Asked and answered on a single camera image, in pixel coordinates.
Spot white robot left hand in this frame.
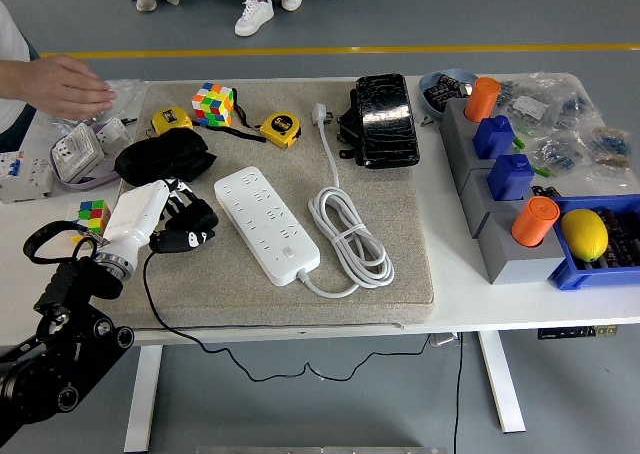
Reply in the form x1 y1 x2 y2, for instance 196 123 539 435
99 177 209 271

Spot person's left hand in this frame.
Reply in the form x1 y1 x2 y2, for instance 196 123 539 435
14 55 117 120

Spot black power adapter plug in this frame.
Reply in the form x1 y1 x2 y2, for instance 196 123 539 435
164 196 220 240

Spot thin black adapter cord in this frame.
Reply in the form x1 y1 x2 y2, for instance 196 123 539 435
142 250 436 383

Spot white power strip board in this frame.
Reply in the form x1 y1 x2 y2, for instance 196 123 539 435
213 166 322 288

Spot small multicolour puzzle cube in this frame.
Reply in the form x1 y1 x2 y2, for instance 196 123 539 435
65 198 112 245

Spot black cloth pouch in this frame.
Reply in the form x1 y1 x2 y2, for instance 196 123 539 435
113 126 218 188

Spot clear bag of metal screws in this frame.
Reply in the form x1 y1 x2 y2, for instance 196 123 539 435
49 77 146 128

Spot person's torso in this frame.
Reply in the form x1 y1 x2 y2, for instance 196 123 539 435
0 1 44 153

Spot white circuit breaker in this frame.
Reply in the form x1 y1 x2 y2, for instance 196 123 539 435
0 150 54 205

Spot yellow tape measure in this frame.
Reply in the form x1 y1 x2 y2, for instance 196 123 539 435
151 106 194 136

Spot large multicolour puzzle cube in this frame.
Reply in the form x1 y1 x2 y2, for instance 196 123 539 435
191 82 236 128

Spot grey-brown foam mat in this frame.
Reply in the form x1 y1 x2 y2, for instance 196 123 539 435
91 79 435 331

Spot yellow tape measure 5m label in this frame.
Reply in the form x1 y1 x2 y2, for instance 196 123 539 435
259 112 303 150

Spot white table leg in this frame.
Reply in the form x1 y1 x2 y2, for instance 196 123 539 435
477 331 527 434
123 344 164 454

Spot glossy black case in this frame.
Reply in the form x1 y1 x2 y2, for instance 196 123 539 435
355 73 421 169

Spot blue bowl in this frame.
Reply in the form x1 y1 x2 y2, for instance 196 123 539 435
418 68 479 122

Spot black electronic components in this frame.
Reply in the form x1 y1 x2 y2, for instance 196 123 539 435
424 73 474 113
597 208 640 270

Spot grey block holder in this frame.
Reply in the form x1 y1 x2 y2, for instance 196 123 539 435
475 206 569 286
439 97 501 165
449 138 519 200
460 166 539 240

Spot blue block peg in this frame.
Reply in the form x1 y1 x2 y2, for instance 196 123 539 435
472 114 517 161
486 153 536 203

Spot orange cylinder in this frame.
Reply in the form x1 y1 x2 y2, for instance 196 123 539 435
510 196 561 249
465 76 502 123

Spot clear bag with white card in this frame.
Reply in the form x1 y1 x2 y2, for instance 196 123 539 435
497 76 556 130

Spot clear bag of blue resistors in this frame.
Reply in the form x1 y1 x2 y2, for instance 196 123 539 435
529 131 589 178

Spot blue plastic bin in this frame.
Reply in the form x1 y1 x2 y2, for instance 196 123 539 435
547 193 640 293

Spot clear bag of blue components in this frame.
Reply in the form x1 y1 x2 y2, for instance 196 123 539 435
552 81 596 125

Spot yellow lemon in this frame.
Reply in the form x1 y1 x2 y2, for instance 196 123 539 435
559 208 610 263

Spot black table control panel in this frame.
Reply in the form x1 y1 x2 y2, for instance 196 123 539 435
537 325 620 341

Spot clear bag of brown resistors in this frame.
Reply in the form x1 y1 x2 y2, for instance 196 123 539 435
584 123 634 170

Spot white wall socket panel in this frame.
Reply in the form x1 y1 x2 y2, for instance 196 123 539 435
92 116 135 153
49 122 107 183

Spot black wrist strap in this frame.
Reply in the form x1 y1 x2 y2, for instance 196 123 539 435
219 87 269 145

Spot white power strip cord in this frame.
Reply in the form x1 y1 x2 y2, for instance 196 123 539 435
297 101 396 298

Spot black plastic buckle strap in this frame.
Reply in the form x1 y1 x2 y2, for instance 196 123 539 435
336 88 366 168

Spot black hanging cable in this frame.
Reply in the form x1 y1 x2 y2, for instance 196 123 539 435
452 333 466 454

